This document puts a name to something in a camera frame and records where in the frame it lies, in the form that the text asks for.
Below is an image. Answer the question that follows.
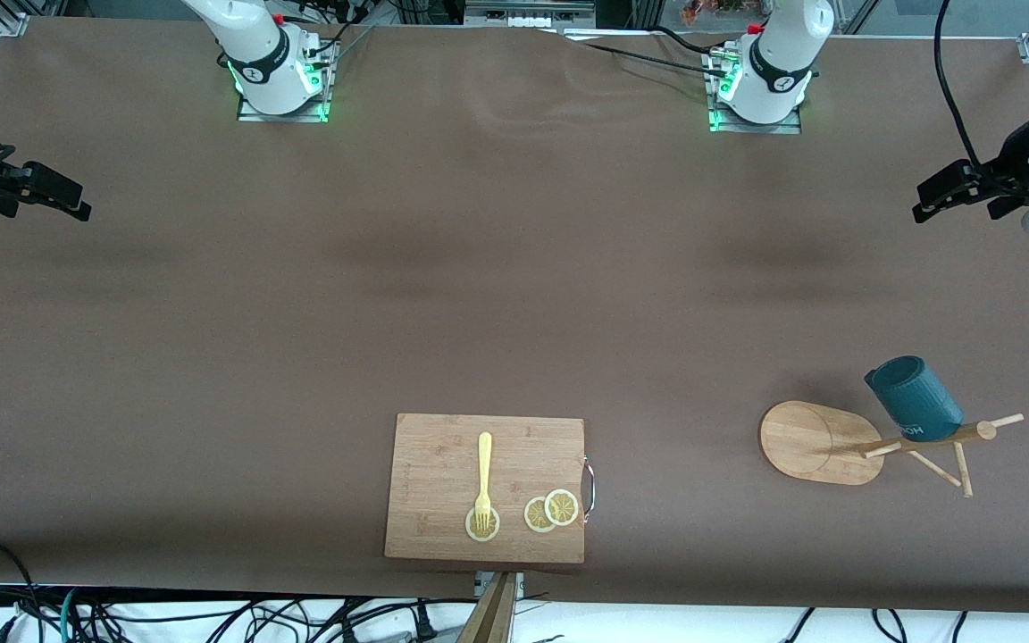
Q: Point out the brown table cover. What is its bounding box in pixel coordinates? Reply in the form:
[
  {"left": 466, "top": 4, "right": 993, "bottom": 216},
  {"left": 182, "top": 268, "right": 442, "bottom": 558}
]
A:
[{"left": 0, "top": 16, "right": 1029, "bottom": 617}]

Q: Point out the black cable on table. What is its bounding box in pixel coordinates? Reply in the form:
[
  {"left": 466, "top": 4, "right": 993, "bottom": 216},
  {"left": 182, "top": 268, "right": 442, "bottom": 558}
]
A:
[{"left": 559, "top": 25, "right": 730, "bottom": 81}]

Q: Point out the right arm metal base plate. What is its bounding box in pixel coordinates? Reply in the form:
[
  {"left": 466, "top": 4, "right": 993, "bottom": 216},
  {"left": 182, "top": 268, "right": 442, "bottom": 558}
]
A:
[{"left": 236, "top": 40, "right": 338, "bottom": 124}]

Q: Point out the white power strip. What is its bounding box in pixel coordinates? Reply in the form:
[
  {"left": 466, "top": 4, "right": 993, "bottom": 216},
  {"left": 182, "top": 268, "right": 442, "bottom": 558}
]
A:
[{"left": 464, "top": 0, "right": 596, "bottom": 29}]

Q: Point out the yellow plastic fork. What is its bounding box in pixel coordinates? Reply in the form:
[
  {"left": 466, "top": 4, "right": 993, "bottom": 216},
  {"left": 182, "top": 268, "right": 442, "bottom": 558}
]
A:
[{"left": 474, "top": 432, "right": 494, "bottom": 530}]

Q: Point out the bamboo cutting board metal handle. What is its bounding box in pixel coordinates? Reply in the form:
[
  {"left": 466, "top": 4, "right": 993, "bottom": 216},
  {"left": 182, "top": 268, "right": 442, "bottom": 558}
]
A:
[{"left": 384, "top": 413, "right": 597, "bottom": 565}]

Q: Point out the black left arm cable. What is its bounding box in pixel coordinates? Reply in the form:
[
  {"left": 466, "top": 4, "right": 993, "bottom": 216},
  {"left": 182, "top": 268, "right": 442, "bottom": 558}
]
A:
[{"left": 933, "top": 0, "right": 986, "bottom": 172}]

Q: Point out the wooden post with bracket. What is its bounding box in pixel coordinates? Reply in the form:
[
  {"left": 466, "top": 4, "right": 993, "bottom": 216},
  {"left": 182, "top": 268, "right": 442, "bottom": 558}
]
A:
[{"left": 456, "top": 572, "right": 524, "bottom": 643}]

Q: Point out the bamboo mug rack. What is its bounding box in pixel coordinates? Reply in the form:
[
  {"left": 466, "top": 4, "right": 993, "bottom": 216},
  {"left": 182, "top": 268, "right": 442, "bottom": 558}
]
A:
[{"left": 759, "top": 400, "right": 1025, "bottom": 499}]

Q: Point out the colourful small objects pile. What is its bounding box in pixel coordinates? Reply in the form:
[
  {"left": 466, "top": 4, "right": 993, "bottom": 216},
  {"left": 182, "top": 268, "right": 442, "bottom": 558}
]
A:
[{"left": 680, "top": 0, "right": 748, "bottom": 25}]

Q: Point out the lemon slice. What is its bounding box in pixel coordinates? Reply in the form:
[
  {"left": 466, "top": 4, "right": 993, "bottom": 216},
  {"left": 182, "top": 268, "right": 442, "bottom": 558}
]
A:
[
  {"left": 465, "top": 505, "right": 501, "bottom": 543},
  {"left": 523, "top": 497, "right": 560, "bottom": 534},
  {"left": 544, "top": 489, "right": 580, "bottom": 527}
]

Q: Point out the teal mug yellow inside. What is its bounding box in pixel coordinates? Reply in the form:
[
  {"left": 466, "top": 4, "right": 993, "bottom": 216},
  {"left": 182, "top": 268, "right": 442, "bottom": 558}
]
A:
[{"left": 864, "top": 355, "right": 965, "bottom": 443}]

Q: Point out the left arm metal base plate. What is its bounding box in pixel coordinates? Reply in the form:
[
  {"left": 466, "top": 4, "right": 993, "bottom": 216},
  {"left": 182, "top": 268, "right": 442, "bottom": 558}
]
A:
[{"left": 707, "top": 45, "right": 806, "bottom": 136}]

